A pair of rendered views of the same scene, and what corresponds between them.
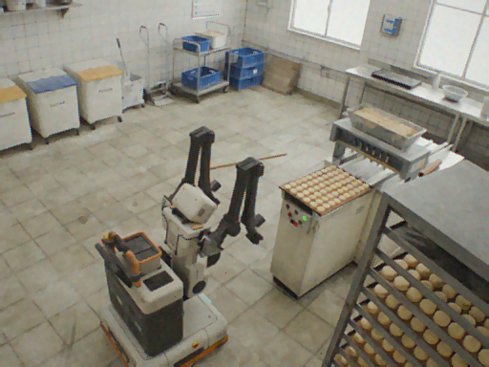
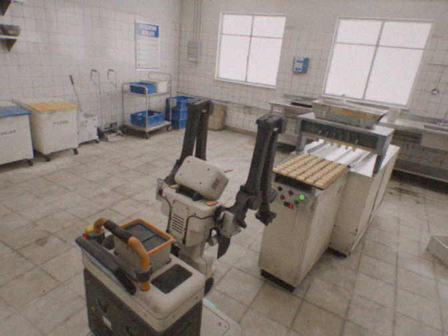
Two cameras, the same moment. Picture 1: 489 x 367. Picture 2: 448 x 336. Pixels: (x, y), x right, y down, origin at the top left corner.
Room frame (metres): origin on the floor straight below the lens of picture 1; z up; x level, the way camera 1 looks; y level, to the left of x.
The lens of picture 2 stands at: (0.56, 0.42, 1.65)
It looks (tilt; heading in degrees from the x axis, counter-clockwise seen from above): 22 degrees down; 349
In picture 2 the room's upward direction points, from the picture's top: 6 degrees clockwise
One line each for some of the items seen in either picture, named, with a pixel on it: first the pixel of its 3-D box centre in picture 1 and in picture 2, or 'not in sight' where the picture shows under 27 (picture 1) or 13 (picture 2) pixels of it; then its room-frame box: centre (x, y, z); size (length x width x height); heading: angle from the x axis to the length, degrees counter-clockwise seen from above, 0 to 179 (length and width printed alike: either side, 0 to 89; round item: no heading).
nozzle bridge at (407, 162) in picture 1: (375, 154); (339, 141); (2.85, -1.01, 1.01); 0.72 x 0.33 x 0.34; 44
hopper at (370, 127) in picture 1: (383, 127); (346, 114); (2.85, -1.01, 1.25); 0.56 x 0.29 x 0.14; 44
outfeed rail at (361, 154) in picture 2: (393, 173); (356, 158); (2.82, -1.19, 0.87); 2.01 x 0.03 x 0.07; 134
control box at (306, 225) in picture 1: (296, 216); (291, 197); (2.25, -0.38, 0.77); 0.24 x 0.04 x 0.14; 44
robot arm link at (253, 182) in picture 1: (250, 194); (268, 160); (1.85, -0.04, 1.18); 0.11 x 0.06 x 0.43; 43
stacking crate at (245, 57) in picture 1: (244, 56); (181, 103); (7.07, 0.23, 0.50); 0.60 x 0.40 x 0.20; 143
